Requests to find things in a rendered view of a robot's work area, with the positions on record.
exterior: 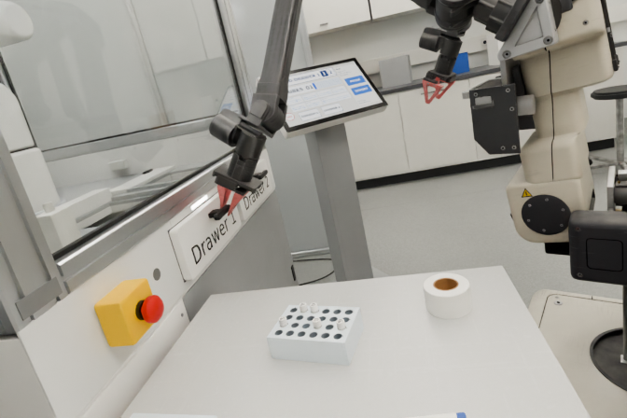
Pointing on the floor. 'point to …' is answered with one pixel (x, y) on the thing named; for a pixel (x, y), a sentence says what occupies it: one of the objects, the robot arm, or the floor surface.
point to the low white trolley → (367, 357)
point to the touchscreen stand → (340, 203)
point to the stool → (616, 125)
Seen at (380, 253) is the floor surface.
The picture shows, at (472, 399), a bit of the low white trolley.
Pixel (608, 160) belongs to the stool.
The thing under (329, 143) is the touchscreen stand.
